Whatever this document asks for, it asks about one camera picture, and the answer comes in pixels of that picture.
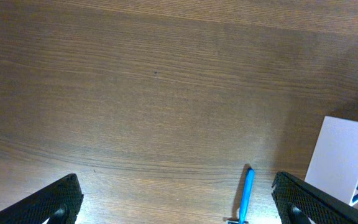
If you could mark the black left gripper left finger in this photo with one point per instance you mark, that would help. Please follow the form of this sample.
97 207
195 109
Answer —
59 202

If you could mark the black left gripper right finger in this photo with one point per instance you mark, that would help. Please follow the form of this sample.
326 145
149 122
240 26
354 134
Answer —
300 202

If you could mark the blue disposable razor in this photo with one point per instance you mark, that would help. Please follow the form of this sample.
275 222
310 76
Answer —
242 198

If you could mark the white cardboard box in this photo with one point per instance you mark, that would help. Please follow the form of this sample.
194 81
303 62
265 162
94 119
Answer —
333 166

